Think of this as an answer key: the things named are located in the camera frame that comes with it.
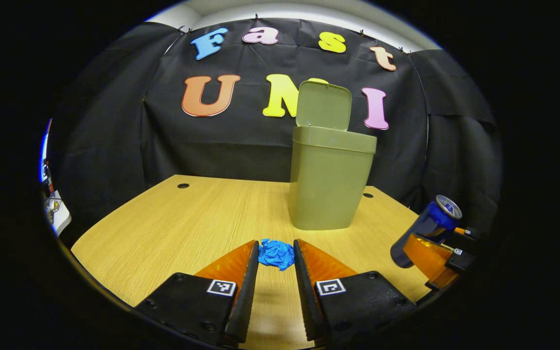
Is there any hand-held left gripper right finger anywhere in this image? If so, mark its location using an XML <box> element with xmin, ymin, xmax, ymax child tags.
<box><xmin>293</xmin><ymin>239</ymin><xmax>417</xmax><ymax>343</ymax></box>

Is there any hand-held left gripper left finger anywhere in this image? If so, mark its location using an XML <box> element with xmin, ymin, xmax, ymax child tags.
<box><xmin>134</xmin><ymin>240</ymin><xmax>260</xmax><ymax>347</ymax></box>

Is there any blue pop can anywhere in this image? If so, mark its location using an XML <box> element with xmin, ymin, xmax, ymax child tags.
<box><xmin>390</xmin><ymin>195</ymin><xmax>463</xmax><ymax>269</ymax></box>

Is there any blue paper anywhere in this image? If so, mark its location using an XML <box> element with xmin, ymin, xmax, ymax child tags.
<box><xmin>258</xmin><ymin>238</ymin><xmax>295</xmax><ymax>271</ymax></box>

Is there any green desktop garbage bin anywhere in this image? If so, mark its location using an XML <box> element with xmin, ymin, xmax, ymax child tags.
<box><xmin>288</xmin><ymin>80</ymin><xmax>378</xmax><ymax>230</ymax></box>

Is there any wooden desktop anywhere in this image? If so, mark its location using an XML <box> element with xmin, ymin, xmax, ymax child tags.
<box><xmin>71</xmin><ymin>175</ymin><xmax>431</xmax><ymax>350</ymax></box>

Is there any black backdrop cloth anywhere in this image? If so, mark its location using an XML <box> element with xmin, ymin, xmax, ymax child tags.
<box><xmin>49</xmin><ymin>18</ymin><xmax>502</xmax><ymax>244</ymax></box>

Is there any white side table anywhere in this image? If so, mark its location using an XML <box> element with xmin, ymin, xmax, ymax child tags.
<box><xmin>44</xmin><ymin>190</ymin><xmax>72</xmax><ymax>237</ymax></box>

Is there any computer monitor screen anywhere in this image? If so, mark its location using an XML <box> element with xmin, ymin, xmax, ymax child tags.
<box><xmin>39</xmin><ymin>119</ymin><xmax>55</xmax><ymax>195</ymax></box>

